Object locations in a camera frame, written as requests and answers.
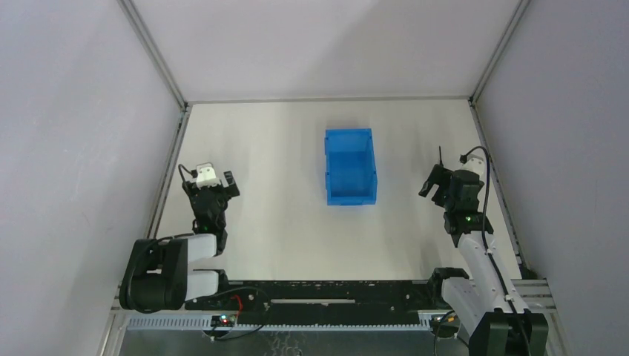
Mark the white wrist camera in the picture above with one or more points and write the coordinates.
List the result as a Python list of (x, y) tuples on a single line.
[(206, 176), (476, 165)]

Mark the small electronics board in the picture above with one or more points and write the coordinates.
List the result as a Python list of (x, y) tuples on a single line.
[(223, 320)]

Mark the blue plastic bin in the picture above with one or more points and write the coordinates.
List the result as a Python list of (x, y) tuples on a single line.
[(351, 174)]

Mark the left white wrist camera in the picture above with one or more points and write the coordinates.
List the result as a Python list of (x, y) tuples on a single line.
[(206, 176)]

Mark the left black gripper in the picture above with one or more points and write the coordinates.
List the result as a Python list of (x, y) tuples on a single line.
[(213, 190)]

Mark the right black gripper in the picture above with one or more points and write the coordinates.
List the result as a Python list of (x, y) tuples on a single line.
[(444, 184)]

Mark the black mounting rail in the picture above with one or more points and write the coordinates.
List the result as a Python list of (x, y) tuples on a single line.
[(333, 301)]

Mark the grey slotted cable duct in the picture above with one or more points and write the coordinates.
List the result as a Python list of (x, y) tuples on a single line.
[(199, 322)]

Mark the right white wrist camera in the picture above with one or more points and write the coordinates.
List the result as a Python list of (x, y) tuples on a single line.
[(476, 165)]

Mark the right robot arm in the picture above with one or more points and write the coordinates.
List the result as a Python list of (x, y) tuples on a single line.
[(487, 304)]

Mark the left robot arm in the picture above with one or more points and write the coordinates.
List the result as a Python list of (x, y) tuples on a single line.
[(158, 275)]

